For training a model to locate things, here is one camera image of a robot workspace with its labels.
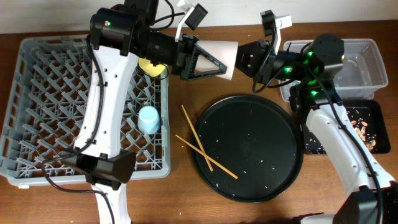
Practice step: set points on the yellow bowl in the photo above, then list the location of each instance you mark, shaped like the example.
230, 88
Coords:
151, 69

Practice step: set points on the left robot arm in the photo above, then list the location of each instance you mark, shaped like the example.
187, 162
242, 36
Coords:
119, 37

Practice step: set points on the black rectangular tray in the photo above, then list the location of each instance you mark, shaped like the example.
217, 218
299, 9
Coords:
366, 110

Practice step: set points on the grey plastic dishwasher rack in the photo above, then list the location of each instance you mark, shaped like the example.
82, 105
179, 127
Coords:
46, 107

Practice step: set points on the pink cup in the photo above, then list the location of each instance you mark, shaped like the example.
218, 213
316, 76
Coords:
224, 51

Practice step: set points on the round black serving tray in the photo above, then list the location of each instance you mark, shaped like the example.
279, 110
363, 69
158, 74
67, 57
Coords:
255, 139

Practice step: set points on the clear plastic waste bin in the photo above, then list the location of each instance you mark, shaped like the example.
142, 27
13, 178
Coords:
363, 70

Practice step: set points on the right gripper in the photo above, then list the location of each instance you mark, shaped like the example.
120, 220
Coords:
260, 50

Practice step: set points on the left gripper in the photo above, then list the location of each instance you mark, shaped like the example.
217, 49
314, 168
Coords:
187, 67

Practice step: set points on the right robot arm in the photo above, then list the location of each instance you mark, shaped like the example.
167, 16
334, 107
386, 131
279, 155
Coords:
371, 192

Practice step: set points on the light blue cup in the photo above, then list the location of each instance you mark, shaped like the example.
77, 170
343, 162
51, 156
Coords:
148, 120

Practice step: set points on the nut shell food scraps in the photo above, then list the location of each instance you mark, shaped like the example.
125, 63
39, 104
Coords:
363, 131

